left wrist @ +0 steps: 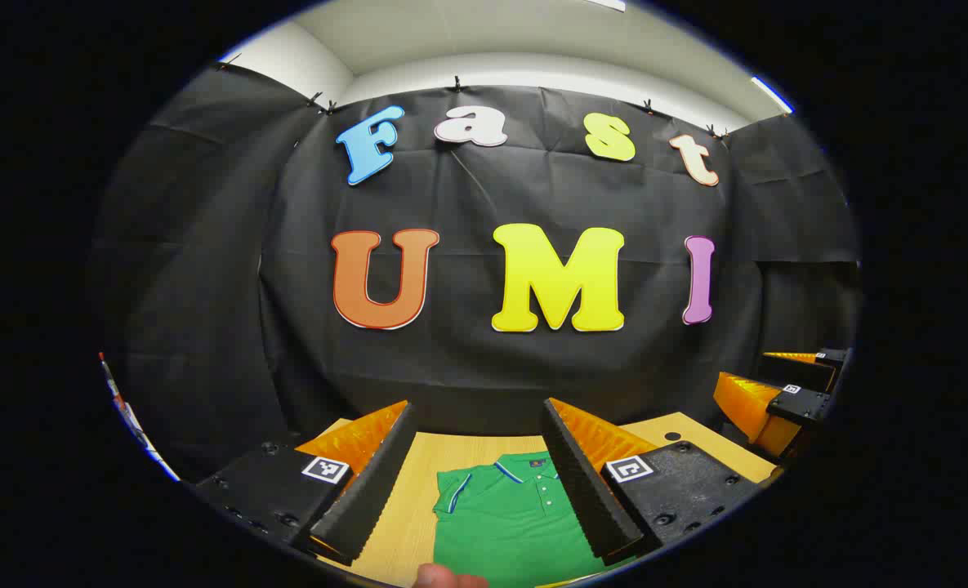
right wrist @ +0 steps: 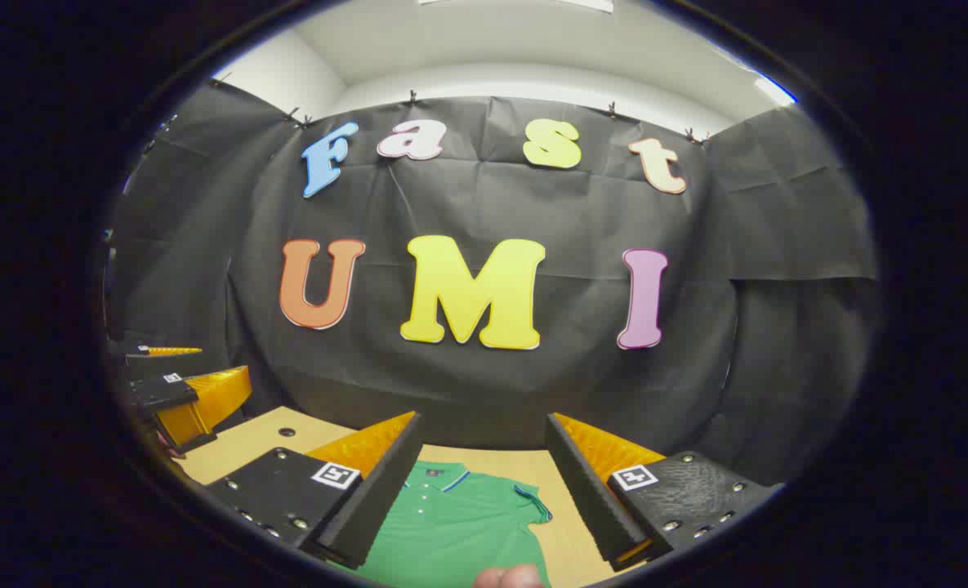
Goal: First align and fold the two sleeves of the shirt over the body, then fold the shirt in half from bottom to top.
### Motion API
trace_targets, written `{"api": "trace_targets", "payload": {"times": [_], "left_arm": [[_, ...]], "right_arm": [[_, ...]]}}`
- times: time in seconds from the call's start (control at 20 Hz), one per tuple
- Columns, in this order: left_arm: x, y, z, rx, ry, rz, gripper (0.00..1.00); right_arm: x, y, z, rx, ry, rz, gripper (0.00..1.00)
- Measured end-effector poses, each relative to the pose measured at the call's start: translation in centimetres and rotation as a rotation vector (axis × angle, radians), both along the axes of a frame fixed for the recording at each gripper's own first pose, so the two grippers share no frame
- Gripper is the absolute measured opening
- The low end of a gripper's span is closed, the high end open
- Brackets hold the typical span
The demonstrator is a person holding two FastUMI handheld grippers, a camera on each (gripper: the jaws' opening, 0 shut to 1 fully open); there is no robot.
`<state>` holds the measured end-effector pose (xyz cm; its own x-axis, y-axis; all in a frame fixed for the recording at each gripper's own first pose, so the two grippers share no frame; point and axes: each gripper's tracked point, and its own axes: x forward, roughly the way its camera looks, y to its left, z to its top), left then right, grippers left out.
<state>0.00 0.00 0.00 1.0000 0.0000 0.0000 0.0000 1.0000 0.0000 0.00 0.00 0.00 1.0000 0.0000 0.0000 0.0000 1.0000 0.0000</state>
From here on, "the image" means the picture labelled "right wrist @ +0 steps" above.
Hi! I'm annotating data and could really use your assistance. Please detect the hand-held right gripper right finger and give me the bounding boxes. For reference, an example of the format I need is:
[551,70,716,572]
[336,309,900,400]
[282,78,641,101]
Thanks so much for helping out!
[544,412,785,572]

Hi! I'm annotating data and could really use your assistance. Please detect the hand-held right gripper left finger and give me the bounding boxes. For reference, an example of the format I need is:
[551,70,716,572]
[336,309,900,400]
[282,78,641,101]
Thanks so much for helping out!
[204,410,424,571]

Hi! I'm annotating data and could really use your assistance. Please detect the green T-shirt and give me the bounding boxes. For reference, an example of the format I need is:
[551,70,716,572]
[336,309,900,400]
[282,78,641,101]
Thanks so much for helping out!
[332,460,554,588]

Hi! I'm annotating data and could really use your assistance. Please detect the black backdrop cloth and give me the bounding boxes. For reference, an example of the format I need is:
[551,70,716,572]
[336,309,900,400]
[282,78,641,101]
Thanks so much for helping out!
[104,79,881,483]

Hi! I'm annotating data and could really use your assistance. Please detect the ceiling light panel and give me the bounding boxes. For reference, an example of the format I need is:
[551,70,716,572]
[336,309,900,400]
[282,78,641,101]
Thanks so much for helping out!
[418,0,615,14]
[752,72,797,107]

